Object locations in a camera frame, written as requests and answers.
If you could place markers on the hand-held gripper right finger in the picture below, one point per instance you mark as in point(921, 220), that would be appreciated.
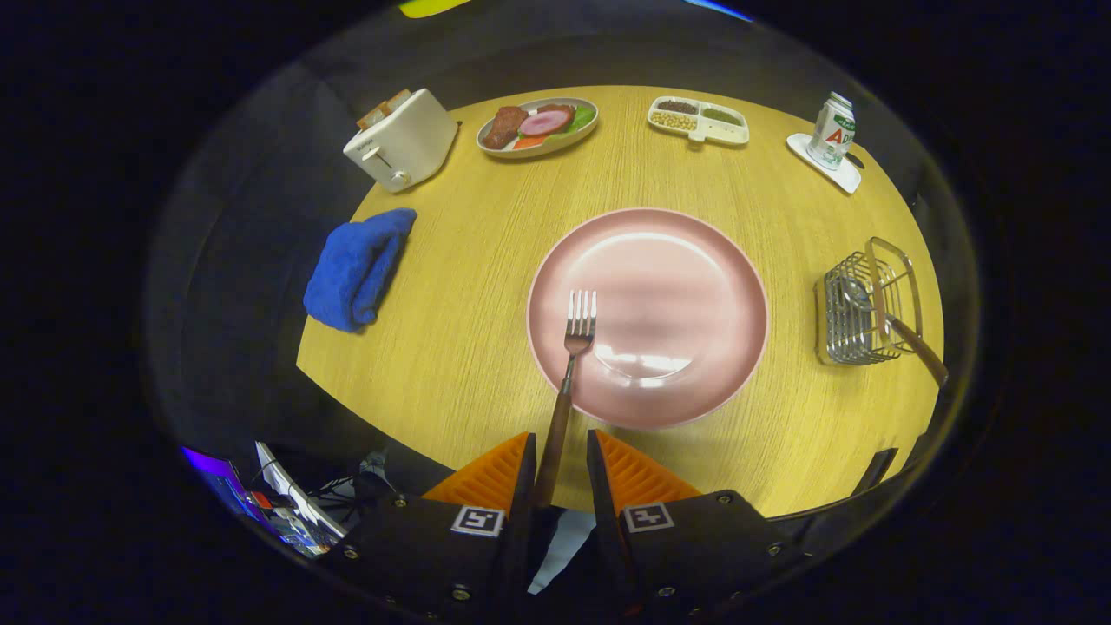
point(601, 495)

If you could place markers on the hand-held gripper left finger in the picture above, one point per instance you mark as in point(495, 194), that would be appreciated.
point(523, 521)

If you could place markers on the pink plate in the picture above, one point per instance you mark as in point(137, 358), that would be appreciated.
point(677, 295)

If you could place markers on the black table clamp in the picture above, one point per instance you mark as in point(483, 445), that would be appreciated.
point(877, 469)

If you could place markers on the glowing purple screen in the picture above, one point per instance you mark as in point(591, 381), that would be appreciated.
point(221, 482)

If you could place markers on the blue towel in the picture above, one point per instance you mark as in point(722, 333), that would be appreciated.
point(351, 269)

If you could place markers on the grey food plate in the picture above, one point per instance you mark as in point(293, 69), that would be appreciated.
point(555, 148)

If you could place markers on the orange vegetable slice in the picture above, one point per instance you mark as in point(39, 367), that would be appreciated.
point(528, 141)

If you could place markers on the green lettuce leaf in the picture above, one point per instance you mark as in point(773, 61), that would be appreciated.
point(583, 120)

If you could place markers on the pink ham slice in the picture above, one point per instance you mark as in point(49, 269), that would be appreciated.
point(545, 122)

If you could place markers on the large brown meat piece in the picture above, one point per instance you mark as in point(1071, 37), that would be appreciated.
point(503, 128)

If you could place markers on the pile of yellow beans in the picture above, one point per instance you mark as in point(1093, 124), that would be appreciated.
point(673, 121)

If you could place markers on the white divided snack tray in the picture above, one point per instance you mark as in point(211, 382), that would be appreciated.
point(725, 133)

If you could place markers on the small brown meat piece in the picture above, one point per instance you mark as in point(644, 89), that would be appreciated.
point(555, 108)

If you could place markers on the pile of dark beans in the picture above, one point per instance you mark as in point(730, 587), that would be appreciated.
point(677, 107)

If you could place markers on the white toaster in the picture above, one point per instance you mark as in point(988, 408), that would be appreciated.
point(404, 143)

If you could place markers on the pile of green beans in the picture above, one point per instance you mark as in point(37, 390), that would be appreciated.
point(721, 115)

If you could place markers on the white coaster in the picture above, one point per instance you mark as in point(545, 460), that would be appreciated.
point(803, 149)

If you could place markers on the white drink bottle green label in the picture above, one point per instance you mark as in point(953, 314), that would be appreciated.
point(831, 134)

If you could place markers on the toast slice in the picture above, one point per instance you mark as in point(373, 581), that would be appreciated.
point(373, 115)
point(399, 98)

